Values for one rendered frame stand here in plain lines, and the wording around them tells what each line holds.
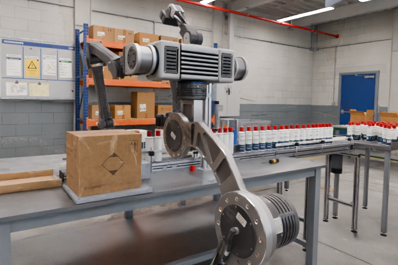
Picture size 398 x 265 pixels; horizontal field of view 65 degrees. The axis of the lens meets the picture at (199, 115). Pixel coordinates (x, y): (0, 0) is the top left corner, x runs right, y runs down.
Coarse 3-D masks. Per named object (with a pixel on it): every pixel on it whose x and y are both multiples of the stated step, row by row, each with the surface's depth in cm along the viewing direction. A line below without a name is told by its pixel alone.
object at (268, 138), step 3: (267, 126) 261; (270, 126) 260; (267, 129) 261; (270, 129) 260; (267, 132) 260; (270, 132) 259; (267, 135) 260; (270, 135) 259; (267, 138) 260; (270, 138) 260; (267, 141) 260; (270, 141) 260; (267, 144) 260; (270, 144) 260; (267, 147) 260; (270, 147) 260; (267, 150) 260; (270, 150) 260
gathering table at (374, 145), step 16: (368, 144) 313; (368, 160) 380; (384, 160) 303; (336, 176) 346; (368, 176) 382; (384, 176) 303; (336, 192) 346; (384, 192) 304; (336, 208) 348; (384, 208) 304; (384, 224) 304
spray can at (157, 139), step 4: (156, 132) 203; (160, 132) 204; (156, 136) 203; (160, 136) 204; (156, 140) 202; (160, 140) 203; (156, 144) 202; (160, 144) 203; (156, 148) 203; (160, 148) 203; (160, 152) 203; (156, 156) 203; (160, 156) 204; (156, 160) 203; (160, 160) 204
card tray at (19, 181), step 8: (0, 176) 168; (8, 176) 170; (16, 176) 172; (24, 176) 174; (32, 176) 177; (40, 176) 179; (48, 176) 179; (0, 184) 162; (8, 184) 162; (16, 184) 150; (24, 184) 152; (32, 184) 154; (40, 184) 156; (48, 184) 158; (56, 184) 160; (0, 192) 147; (8, 192) 148
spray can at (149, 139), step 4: (148, 132) 199; (148, 136) 200; (148, 140) 199; (152, 140) 200; (148, 144) 199; (152, 144) 200; (148, 148) 199; (152, 148) 200; (148, 156) 199; (152, 156) 201; (148, 160) 199; (152, 160) 201
